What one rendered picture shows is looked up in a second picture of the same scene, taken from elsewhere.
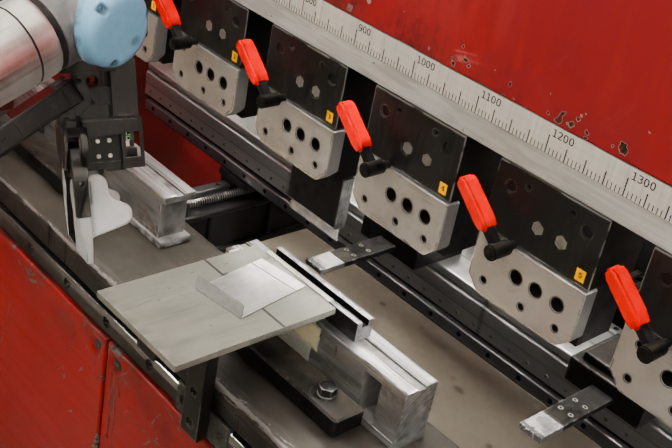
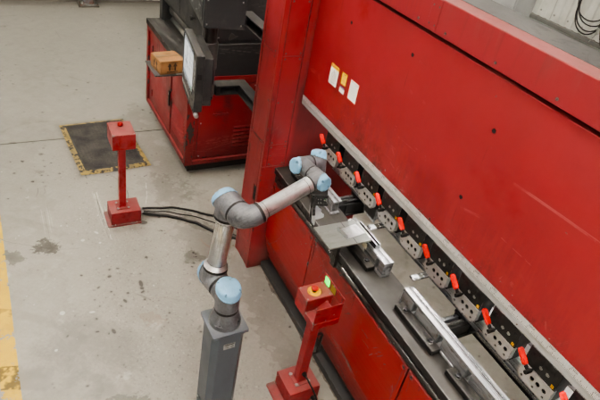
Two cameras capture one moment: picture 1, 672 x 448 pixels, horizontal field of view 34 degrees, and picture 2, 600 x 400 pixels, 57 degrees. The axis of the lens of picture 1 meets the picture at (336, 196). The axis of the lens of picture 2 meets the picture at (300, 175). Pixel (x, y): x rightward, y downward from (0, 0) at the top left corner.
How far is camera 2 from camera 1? 1.51 m
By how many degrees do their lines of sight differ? 13
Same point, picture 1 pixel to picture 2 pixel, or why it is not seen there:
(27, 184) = not seen: hidden behind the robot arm
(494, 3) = (409, 180)
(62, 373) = (300, 243)
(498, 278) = (404, 241)
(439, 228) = (394, 227)
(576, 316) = (418, 253)
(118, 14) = (325, 182)
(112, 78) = not seen: hidden behind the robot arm
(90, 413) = (306, 255)
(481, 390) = not seen: hidden behind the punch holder
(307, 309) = (363, 239)
